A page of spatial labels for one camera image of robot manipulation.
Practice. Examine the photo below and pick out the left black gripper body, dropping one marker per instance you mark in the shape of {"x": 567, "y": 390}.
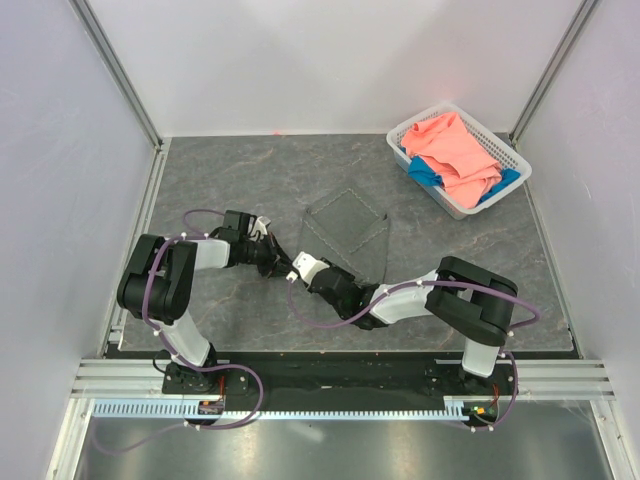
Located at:
{"x": 264, "y": 254}

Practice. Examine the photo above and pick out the grey cloth napkin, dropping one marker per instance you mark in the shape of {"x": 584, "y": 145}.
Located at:
{"x": 350, "y": 229}

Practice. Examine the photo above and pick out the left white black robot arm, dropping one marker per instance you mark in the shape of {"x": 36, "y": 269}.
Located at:
{"x": 157, "y": 282}

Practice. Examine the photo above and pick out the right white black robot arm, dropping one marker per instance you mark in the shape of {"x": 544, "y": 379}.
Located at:
{"x": 471, "y": 300}

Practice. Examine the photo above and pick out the blue cloth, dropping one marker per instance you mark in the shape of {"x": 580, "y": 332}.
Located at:
{"x": 425, "y": 172}

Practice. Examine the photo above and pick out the white plastic basket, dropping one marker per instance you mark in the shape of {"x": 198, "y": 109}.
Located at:
{"x": 498, "y": 149}

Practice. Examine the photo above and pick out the salmon pink cloth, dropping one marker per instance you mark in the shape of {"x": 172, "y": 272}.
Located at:
{"x": 466, "y": 170}

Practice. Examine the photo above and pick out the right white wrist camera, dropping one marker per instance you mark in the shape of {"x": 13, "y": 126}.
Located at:
{"x": 305, "y": 267}

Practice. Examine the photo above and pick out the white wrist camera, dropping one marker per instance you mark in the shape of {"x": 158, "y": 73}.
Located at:
{"x": 259, "y": 228}
{"x": 305, "y": 267}

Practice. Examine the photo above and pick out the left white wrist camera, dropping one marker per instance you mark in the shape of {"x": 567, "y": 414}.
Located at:
{"x": 259, "y": 228}

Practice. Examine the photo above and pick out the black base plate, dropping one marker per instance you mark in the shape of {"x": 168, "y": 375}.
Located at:
{"x": 422, "y": 373}

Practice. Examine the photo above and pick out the slotted cable duct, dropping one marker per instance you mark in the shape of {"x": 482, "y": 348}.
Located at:
{"x": 203, "y": 410}

